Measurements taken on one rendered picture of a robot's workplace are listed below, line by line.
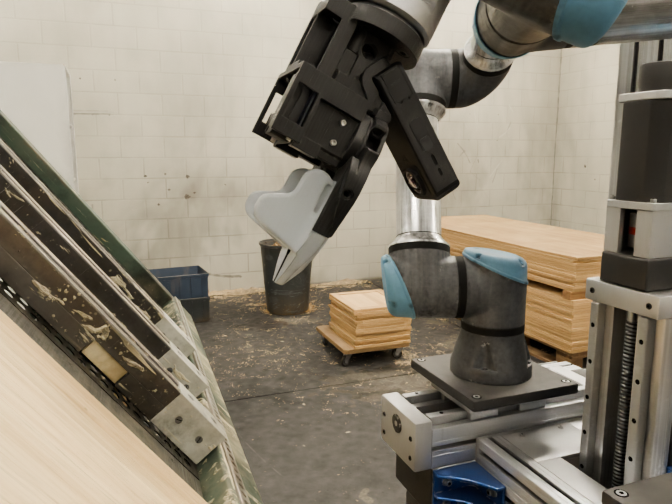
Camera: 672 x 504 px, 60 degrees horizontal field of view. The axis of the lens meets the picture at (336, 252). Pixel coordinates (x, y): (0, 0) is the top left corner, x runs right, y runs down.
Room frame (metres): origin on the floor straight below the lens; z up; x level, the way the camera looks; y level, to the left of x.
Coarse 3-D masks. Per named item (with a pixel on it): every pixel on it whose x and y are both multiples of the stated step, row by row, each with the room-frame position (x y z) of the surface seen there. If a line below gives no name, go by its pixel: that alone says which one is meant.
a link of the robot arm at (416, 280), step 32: (416, 64) 1.17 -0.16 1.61; (448, 64) 1.16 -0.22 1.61; (448, 96) 1.18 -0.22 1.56; (416, 224) 1.06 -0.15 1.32; (384, 256) 1.06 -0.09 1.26; (416, 256) 1.03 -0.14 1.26; (448, 256) 1.05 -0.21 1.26; (384, 288) 1.08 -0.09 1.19; (416, 288) 1.00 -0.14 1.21; (448, 288) 1.00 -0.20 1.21
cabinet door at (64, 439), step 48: (0, 336) 0.68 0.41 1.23; (0, 384) 0.59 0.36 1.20; (48, 384) 0.69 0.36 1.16; (0, 432) 0.51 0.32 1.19; (48, 432) 0.59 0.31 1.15; (96, 432) 0.69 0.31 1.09; (0, 480) 0.45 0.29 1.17; (48, 480) 0.52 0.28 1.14; (96, 480) 0.59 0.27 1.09; (144, 480) 0.70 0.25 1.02
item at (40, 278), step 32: (0, 224) 0.89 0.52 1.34; (0, 256) 0.89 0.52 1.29; (32, 256) 0.90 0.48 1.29; (32, 288) 0.90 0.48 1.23; (64, 288) 0.92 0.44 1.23; (64, 320) 0.92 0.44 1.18; (96, 320) 0.93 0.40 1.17; (128, 352) 0.95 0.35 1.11; (128, 384) 0.95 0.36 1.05; (160, 384) 0.96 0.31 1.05; (160, 416) 0.96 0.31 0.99; (192, 416) 0.98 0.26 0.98; (192, 448) 0.98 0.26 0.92
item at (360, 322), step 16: (336, 304) 4.15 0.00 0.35; (352, 304) 3.93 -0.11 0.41; (368, 304) 3.95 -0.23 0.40; (384, 304) 3.95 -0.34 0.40; (336, 320) 4.13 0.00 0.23; (352, 320) 3.81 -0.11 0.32; (368, 320) 3.81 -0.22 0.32; (384, 320) 3.86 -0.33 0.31; (400, 320) 3.90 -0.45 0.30; (336, 336) 4.07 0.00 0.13; (352, 336) 3.84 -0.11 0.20; (368, 336) 3.83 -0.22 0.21; (384, 336) 3.87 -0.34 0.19; (400, 336) 3.90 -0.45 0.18; (352, 352) 3.78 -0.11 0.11; (400, 352) 3.96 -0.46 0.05
